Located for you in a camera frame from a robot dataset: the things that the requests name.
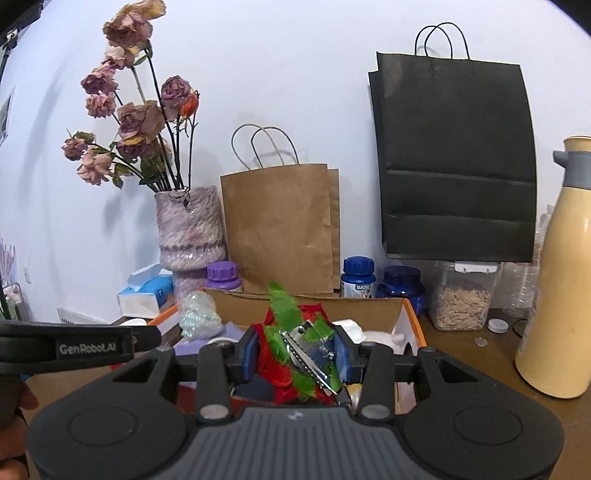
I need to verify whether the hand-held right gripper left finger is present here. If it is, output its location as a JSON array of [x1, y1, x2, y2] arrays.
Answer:
[[111, 325, 260, 426]]

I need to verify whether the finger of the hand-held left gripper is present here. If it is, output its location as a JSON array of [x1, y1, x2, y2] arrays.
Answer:
[[119, 324, 163, 348]]

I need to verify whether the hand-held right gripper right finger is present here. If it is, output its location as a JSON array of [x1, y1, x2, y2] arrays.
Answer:
[[332, 324, 481, 426]]

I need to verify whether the red and green hair clip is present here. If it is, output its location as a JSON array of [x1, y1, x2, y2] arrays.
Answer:
[[252, 281, 348, 405]]

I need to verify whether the purple woven cloth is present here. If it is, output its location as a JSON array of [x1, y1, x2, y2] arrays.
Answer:
[[174, 322, 246, 357]]

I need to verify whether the red cardboard box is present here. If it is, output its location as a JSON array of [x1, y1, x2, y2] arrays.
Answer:
[[148, 287, 428, 416]]

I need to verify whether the iridescent plastic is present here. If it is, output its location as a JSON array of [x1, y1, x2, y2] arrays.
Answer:
[[179, 291, 225, 340]]

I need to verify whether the person's left hand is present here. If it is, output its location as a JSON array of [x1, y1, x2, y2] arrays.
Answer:
[[0, 378, 40, 480]]

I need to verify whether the blue tissue box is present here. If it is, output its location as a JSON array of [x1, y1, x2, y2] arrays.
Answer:
[[117, 264, 175, 319]]

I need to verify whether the white labelled panel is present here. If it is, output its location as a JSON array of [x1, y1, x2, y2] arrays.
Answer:
[[58, 307, 123, 326]]

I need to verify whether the blue lid white label bottle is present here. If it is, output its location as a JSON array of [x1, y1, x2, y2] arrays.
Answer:
[[340, 257, 376, 299]]

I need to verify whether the purple lid bottle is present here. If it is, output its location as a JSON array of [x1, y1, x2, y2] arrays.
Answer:
[[204, 261, 243, 293]]

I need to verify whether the dark blue bottle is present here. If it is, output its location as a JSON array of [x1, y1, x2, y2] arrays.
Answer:
[[376, 265, 426, 316]]

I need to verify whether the pink feathery decoration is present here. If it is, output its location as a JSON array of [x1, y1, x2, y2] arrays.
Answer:
[[0, 237, 17, 278]]

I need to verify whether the pink mottled vase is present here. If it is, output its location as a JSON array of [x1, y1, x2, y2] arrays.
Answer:
[[154, 185, 228, 301]]

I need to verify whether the brown paper bag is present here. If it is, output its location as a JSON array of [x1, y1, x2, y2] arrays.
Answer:
[[220, 124, 341, 296]]

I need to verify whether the clear seed container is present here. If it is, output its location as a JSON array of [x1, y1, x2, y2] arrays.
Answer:
[[429, 261, 502, 332]]

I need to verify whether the clear plastic bottle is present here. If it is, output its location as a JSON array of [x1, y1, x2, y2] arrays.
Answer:
[[501, 203, 555, 319]]

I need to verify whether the dried rose bouquet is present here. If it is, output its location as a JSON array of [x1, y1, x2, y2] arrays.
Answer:
[[61, 0, 201, 193]]

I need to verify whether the black paper bag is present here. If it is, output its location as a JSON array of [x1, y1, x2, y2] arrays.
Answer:
[[368, 23, 539, 264]]

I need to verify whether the yellow thermos jug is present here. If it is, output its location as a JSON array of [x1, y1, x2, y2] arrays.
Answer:
[[515, 135, 591, 400]]

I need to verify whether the black light stand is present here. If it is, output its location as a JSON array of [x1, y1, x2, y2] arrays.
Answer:
[[0, 0, 45, 66]]

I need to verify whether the wall photo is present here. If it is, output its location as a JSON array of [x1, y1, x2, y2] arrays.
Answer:
[[0, 88, 15, 145]]

